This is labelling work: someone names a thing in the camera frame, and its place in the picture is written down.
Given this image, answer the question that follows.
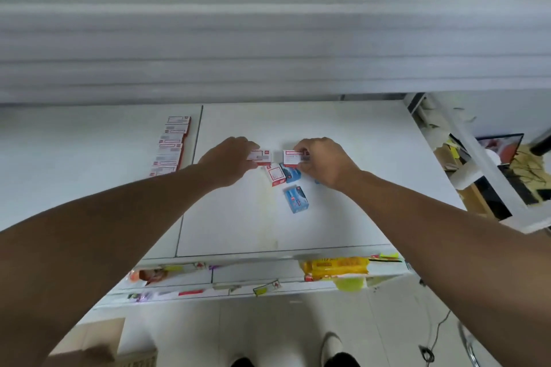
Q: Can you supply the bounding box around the person's left forearm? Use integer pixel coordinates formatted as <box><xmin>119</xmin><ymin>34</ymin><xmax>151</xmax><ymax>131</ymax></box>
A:
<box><xmin>0</xmin><ymin>163</ymin><xmax>224</xmax><ymax>367</ymax></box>

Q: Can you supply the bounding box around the person's left hand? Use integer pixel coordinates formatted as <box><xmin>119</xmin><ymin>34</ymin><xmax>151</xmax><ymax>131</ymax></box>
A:
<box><xmin>196</xmin><ymin>136</ymin><xmax>261</xmax><ymax>190</ymax></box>

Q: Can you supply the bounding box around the white shelf frame post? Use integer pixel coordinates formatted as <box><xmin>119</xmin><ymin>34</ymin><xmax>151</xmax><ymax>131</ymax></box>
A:
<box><xmin>424</xmin><ymin>93</ymin><xmax>551</xmax><ymax>235</ymax></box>

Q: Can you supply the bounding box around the red white medicine carton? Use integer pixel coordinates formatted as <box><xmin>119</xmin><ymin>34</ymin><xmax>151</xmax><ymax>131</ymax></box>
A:
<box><xmin>247</xmin><ymin>149</ymin><xmax>272</xmax><ymax>167</ymax></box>
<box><xmin>282</xmin><ymin>149</ymin><xmax>311</xmax><ymax>168</ymax></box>
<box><xmin>264</xmin><ymin>163</ymin><xmax>287</xmax><ymax>187</ymax></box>

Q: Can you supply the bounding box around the row of red white boxes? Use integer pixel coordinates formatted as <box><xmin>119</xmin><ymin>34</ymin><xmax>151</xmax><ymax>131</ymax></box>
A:
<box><xmin>148</xmin><ymin>116</ymin><xmax>192</xmax><ymax>178</ymax></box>

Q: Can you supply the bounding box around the metal chair leg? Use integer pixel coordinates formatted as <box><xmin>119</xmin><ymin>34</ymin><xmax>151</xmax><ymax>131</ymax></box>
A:
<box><xmin>457</xmin><ymin>321</ymin><xmax>479</xmax><ymax>367</ymax></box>

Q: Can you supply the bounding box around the white shoe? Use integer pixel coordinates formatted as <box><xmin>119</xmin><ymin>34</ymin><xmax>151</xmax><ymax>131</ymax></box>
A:
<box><xmin>320</xmin><ymin>332</ymin><xmax>345</xmax><ymax>359</ymax></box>

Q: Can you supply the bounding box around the yellow snack packet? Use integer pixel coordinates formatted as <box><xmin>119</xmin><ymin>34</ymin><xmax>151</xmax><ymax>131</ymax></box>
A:
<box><xmin>300</xmin><ymin>257</ymin><xmax>371</xmax><ymax>282</ymax></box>

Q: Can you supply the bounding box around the white shelf price tag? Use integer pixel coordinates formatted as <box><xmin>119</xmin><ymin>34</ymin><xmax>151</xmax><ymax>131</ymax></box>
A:
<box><xmin>252</xmin><ymin>279</ymin><xmax>283</xmax><ymax>297</ymax></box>

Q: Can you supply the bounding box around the blue medicine carton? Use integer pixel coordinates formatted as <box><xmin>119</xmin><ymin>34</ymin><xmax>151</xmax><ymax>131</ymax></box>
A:
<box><xmin>283</xmin><ymin>186</ymin><xmax>310</xmax><ymax>214</ymax></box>
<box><xmin>280</xmin><ymin>165</ymin><xmax>302</xmax><ymax>184</ymax></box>

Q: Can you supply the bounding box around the orange packet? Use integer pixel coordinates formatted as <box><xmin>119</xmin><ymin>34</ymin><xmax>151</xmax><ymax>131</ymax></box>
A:
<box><xmin>128</xmin><ymin>267</ymin><xmax>169</xmax><ymax>286</ymax></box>

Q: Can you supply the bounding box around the person's right hand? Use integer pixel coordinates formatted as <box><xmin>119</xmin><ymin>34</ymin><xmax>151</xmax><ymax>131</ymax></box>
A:
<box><xmin>294</xmin><ymin>137</ymin><xmax>362</xmax><ymax>191</ymax></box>

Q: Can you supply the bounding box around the person's right forearm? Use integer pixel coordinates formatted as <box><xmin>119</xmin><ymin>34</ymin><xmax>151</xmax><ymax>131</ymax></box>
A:
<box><xmin>333</xmin><ymin>169</ymin><xmax>551</xmax><ymax>367</ymax></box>

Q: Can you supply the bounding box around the black floor cable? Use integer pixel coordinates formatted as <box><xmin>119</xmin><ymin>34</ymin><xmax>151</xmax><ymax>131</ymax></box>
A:
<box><xmin>418</xmin><ymin>310</ymin><xmax>452</xmax><ymax>364</ymax></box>

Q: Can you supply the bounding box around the white upper shelf board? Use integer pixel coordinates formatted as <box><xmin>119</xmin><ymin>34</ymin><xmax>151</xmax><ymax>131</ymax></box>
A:
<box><xmin>0</xmin><ymin>0</ymin><xmax>551</xmax><ymax>106</ymax></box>

